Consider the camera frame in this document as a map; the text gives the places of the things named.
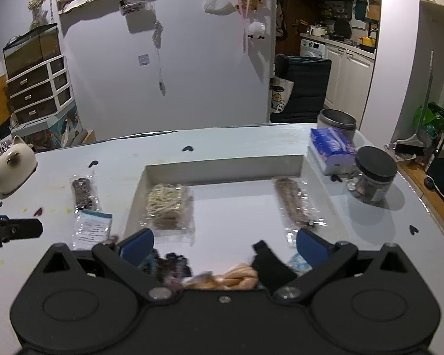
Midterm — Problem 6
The white washing machine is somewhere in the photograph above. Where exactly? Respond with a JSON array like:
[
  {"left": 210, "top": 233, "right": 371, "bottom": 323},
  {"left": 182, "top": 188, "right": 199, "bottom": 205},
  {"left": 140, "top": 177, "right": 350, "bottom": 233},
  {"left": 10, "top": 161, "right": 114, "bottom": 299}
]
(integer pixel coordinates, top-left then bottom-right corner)
[{"left": 301, "top": 38, "right": 326, "bottom": 59}]

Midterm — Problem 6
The white drawer cabinet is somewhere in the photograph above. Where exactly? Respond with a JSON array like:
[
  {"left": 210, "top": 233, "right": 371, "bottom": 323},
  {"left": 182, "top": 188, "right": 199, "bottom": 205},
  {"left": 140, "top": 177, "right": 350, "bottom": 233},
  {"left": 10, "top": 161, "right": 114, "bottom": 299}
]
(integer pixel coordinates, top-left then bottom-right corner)
[{"left": 6, "top": 54, "right": 75, "bottom": 125}]

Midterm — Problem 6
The glass terrarium tank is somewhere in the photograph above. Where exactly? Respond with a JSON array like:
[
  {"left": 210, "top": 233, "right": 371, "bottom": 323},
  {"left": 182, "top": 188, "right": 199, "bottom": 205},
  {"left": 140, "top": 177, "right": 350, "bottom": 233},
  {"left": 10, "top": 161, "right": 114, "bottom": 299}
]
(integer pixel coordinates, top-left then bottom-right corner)
[{"left": 3, "top": 23, "right": 62, "bottom": 79}]

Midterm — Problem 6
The dark beads plastic bag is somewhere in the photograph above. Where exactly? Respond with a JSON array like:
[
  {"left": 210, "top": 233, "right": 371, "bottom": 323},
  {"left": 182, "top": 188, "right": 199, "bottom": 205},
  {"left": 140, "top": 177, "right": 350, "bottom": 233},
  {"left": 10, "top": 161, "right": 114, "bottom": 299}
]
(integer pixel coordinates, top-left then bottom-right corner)
[{"left": 70, "top": 171, "right": 102, "bottom": 212}]

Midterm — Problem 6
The white plush sheep hanging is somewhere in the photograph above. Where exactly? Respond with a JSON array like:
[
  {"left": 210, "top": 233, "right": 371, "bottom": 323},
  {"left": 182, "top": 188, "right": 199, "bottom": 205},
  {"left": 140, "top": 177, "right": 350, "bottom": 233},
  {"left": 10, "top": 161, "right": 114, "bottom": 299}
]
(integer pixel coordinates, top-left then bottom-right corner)
[{"left": 247, "top": 21, "right": 266, "bottom": 39}]

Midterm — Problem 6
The dried flower bouquet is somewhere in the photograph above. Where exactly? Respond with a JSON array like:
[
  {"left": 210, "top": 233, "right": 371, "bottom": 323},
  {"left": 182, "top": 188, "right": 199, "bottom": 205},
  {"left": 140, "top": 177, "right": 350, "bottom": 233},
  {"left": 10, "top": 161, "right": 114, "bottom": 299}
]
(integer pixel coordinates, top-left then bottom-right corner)
[{"left": 28, "top": 0, "right": 48, "bottom": 30}]

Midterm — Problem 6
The white recessed tray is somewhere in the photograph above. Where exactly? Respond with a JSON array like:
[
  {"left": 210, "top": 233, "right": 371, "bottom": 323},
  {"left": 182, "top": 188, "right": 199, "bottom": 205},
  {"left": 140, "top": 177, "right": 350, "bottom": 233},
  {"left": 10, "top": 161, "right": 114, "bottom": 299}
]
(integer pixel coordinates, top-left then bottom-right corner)
[{"left": 122, "top": 153, "right": 342, "bottom": 267}]

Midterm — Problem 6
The white blue-topped sachet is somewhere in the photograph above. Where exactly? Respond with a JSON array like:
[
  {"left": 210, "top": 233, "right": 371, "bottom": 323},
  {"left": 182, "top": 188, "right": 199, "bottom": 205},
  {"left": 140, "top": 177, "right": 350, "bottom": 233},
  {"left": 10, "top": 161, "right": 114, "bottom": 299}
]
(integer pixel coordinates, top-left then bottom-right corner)
[{"left": 72, "top": 209, "right": 112, "bottom": 250}]

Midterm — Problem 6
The beige satin ribbon bundle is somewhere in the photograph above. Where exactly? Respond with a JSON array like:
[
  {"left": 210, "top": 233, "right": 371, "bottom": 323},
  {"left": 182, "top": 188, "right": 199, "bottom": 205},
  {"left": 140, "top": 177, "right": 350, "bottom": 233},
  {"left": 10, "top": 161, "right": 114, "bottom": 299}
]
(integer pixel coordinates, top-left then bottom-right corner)
[{"left": 184, "top": 264, "right": 259, "bottom": 291}]

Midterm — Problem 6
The glass jar black lid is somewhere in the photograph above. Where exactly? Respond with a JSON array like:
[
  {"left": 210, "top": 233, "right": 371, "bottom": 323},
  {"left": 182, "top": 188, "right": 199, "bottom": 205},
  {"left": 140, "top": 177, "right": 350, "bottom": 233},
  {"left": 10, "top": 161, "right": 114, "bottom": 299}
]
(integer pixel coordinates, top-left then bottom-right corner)
[{"left": 346, "top": 146, "right": 398, "bottom": 204}]

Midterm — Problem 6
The brown beads plastic bag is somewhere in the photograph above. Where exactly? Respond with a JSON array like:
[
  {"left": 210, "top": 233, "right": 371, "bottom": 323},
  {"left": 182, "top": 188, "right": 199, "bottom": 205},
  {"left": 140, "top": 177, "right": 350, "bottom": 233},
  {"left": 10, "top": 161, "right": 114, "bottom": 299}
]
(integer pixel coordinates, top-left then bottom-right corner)
[{"left": 274, "top": 177, "right": 326, "bottom": 248}]

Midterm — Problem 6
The black fabric chair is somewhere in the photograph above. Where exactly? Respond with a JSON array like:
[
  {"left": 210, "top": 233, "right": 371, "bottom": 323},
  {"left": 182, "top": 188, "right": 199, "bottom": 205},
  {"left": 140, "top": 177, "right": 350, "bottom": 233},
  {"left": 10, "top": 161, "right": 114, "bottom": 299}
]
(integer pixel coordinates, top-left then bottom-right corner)
[{"left": 270, "top": 54, "right": 332, "bottom": 123}]

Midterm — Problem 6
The cartoon tote bag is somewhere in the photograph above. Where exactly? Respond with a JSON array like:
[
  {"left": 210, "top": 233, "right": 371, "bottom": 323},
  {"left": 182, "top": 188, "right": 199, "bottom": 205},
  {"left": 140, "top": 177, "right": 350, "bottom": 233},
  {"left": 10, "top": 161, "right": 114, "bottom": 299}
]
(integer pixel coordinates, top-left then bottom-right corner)
[{"left": 269, "top": 76, "right": 294, "bottom": 114}]

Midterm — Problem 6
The black fabric strap item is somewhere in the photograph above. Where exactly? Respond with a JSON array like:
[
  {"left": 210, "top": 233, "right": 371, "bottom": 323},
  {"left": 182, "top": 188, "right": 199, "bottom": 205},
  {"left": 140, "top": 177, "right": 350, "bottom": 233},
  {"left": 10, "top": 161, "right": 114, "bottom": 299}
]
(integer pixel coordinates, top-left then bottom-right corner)
[{"left": 251, "top": 240, "right": 297, "bottom": 293}]

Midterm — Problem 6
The white cat-shaped ceramic pot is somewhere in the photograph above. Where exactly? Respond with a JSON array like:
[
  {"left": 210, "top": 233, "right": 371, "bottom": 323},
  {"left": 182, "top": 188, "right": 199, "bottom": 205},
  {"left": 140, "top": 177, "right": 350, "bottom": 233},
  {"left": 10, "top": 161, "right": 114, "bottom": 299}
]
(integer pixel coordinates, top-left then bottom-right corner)
[{"left": 0, "top": 135, "right": 37, "bottom": 195}]

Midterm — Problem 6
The cream cords plastic bag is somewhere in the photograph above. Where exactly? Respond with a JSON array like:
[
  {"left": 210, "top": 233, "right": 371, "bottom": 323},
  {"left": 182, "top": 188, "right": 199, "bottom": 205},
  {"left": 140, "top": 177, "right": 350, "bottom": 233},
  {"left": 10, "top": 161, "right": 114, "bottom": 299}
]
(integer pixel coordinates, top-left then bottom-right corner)
[{"left": 143, "top": 183, "right": 193, "bottom": 231}]

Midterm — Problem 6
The blue tissue pack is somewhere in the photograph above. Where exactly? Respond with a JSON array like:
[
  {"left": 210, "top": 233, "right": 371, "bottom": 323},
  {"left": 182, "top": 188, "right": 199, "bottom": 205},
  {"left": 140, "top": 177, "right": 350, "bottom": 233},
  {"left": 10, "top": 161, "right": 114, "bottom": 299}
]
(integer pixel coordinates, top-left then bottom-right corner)
[{"left": 310, "top": 128, "right": 356, "bottom": 175}]

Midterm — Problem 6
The grey metal pot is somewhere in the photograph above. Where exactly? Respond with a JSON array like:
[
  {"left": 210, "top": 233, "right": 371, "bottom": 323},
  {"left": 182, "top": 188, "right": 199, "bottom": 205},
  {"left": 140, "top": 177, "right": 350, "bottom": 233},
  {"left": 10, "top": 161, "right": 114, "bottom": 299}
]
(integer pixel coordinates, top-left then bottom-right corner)
[{"left": 317, "top": 108, "right": 357, "bottom": 143}]

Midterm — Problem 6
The blue floral fabric pouch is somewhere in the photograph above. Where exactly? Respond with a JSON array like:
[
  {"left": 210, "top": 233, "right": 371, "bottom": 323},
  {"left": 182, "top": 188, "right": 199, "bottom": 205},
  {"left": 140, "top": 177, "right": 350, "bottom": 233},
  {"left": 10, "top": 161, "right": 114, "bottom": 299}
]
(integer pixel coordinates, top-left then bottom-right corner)
[{"left": 287, "top": 253, "right": 312, "bottom": 277}]

